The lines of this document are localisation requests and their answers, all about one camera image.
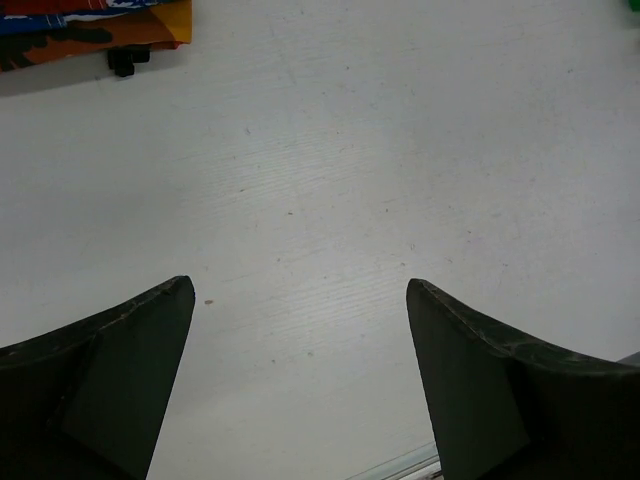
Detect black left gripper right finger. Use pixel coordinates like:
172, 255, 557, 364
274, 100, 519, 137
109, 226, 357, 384
406, 279, 639, 479

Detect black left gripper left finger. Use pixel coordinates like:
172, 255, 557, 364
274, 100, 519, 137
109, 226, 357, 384
1, 276, 194, 479

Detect orange camouflage folded trousers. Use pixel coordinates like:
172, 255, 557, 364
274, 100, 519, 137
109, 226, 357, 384
1, 1, 193, 78

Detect blue white camouflage folded trousers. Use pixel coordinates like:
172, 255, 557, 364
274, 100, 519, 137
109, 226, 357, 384
1, 0, 166, 36

